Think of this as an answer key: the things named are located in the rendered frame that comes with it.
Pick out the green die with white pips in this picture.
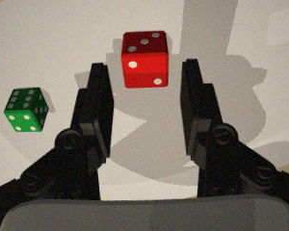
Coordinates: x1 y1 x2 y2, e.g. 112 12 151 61
3 88 49 132

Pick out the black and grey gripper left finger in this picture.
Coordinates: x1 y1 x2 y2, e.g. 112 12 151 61
0 63 115 225

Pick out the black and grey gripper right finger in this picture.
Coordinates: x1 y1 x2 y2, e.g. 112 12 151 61
180 59 289 205

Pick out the red die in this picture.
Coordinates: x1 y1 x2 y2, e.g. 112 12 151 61
121 31 169 89

